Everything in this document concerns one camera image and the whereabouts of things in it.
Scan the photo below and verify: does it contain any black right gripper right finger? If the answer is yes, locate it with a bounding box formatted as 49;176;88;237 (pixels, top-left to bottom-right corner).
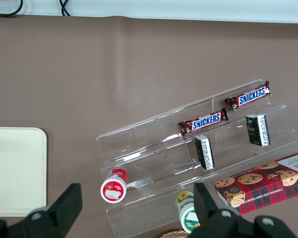
188;182;298;238

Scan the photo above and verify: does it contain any Snickers chocolate bar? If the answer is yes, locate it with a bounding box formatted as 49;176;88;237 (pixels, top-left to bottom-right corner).
223;80;272;112
178;108;229;136

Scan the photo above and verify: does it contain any light wicker basket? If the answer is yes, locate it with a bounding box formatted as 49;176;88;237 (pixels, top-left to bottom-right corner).
159;230;190;238

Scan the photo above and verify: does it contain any green lid yogurt cup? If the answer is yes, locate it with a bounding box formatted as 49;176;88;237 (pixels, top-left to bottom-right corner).
175;190;201;235

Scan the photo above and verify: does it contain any red lid yogurt cup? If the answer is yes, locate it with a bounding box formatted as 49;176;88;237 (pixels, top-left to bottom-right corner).
100;168;129;204

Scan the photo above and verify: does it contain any beige plastic tray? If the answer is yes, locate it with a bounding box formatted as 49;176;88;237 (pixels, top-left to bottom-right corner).
0;127;48;217

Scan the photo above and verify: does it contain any black thin cable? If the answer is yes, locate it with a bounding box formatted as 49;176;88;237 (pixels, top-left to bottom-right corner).
59;0;72;17

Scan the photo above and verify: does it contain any clear acrylic step shelf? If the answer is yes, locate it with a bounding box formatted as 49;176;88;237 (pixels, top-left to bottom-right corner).
96;78;298;238

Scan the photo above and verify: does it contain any red tartan cookie box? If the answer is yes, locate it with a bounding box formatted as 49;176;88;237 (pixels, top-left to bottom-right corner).
214;149;298;215

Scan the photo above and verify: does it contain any black looped cable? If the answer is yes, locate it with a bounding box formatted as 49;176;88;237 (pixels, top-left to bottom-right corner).
0;0;24;18

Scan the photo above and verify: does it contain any small black box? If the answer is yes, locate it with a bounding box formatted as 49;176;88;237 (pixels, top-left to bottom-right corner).
194;135;216;171
245;113;271;147

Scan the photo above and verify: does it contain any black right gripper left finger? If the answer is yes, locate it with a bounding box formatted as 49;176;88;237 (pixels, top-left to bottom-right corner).
0;182;83;238

